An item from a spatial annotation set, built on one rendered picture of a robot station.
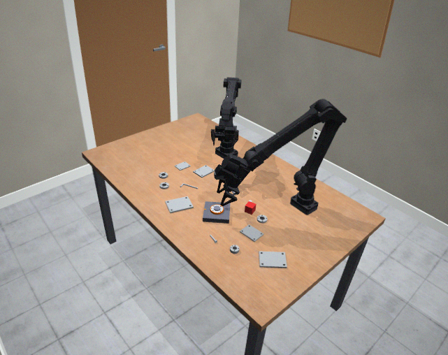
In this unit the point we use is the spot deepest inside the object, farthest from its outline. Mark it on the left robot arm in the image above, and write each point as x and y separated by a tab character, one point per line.
305	178

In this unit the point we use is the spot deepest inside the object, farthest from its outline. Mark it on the grey short cylinder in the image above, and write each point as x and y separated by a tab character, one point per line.
234	249

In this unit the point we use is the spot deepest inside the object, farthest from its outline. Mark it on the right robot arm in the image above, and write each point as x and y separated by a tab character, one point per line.
226	109

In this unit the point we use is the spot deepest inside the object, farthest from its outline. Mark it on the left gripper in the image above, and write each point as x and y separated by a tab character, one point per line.
227	189

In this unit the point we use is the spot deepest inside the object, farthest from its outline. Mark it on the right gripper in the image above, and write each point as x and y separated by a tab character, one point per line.
222	131

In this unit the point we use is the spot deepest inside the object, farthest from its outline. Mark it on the red cube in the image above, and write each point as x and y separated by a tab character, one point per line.
250	207

